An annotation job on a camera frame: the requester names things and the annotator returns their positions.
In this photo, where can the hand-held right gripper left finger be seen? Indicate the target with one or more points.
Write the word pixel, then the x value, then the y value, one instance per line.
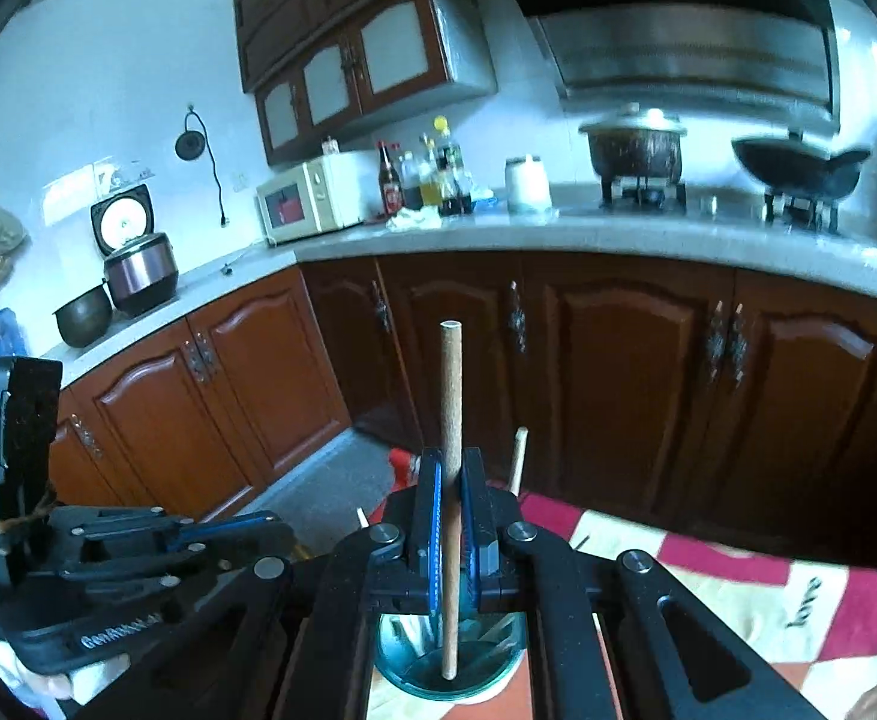
pixel 432 540

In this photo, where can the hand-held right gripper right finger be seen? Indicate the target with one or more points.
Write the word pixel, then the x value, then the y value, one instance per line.
pixel 470 540

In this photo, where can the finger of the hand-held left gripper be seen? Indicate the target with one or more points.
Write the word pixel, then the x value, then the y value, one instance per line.
pixel 213 527
pixel 146 566

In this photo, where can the teal cup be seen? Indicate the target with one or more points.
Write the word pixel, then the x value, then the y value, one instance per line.
pixel 487 673

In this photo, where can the person's left hand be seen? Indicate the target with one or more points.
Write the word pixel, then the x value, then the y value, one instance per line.
pixel 48 686

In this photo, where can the blue water jug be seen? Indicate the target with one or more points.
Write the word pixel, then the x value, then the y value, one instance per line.
pixel 2 334

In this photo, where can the wooden base cabinet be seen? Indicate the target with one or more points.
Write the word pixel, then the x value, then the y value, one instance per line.
pixel 618 390
pixel 206 397

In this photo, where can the dark metal inner pot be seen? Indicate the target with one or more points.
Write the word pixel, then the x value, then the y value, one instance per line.
pixel 84 319

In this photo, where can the rice cooker with open lid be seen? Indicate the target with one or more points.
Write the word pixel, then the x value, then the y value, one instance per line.
pixel 138 262

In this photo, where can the patchwork printed tablecloth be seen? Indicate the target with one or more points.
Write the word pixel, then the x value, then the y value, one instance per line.
pixel 708 592

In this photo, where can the white cloth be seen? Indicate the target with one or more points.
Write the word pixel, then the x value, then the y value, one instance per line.
pixel 412 217

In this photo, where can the black round hanging appliance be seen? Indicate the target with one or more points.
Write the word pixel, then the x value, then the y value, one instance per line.
pixel 189 144

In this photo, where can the blue packet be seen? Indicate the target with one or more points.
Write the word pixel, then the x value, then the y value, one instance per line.
pixel 485 200

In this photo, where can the cream microwave oven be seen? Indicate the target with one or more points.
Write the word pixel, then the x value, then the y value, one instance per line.
pixel 311 199

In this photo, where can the dark bottle with red label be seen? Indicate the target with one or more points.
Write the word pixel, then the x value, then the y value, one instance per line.
pixel 390 187

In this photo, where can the clear glass bottle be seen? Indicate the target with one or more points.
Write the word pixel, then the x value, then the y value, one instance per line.
pixel 412 184

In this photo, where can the white canister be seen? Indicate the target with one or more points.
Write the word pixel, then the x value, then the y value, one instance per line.
pixel 528 186

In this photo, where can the amber oil bottle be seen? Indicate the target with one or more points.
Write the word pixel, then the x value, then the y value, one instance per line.
pixel 429 180

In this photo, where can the small jar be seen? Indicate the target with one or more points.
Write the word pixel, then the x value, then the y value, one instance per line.
pixel 330 147

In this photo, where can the gas stove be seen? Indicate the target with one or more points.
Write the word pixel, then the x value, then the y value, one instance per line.
pixel 708 199

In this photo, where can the dark cooking pot with lid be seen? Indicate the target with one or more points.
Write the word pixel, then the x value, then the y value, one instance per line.
pixel 633 146

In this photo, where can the black wok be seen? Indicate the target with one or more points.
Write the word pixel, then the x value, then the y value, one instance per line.
pixel 798 165

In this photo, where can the steel range hood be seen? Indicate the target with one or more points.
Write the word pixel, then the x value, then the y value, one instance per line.
pixel 678 22

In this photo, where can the wooden wall cabinet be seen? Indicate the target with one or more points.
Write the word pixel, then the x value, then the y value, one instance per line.
pixel 348 52

